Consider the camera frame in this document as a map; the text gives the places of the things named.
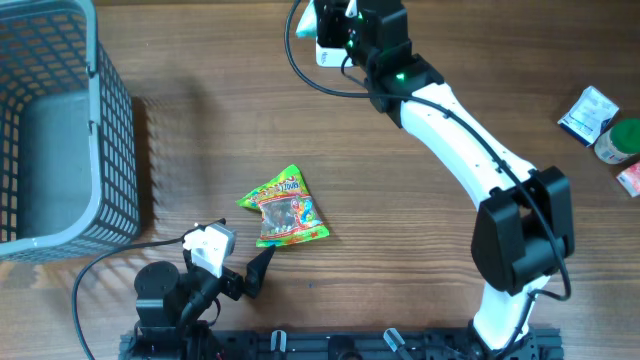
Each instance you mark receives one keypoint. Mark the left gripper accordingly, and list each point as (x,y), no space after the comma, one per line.
(255,273)

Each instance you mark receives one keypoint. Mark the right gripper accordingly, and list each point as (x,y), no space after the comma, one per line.
(328,24)

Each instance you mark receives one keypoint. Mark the Haribo gummy candy bag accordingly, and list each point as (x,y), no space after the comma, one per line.
(288,212)

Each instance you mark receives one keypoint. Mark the white blue sachet pack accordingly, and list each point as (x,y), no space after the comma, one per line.
(589,116)

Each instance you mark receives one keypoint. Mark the green lid jar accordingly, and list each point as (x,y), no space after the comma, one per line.
(619,143)

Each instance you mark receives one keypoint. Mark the red pink candy box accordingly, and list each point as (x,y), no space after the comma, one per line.
(629,179)

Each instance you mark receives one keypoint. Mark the teal tissue pack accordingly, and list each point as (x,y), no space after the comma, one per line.
(307,26)

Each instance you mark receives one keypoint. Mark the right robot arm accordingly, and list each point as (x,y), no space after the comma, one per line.
(523,231)

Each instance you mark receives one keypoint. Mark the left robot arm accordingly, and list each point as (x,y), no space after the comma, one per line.
(170,303)

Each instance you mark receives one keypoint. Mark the white barcode scanner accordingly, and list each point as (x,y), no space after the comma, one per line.
(331,57)

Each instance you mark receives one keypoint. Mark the grey plastic mesh basket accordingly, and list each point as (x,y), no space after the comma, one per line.
(68,157)

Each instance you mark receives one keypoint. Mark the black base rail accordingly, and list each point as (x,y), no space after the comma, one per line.
(431,344)

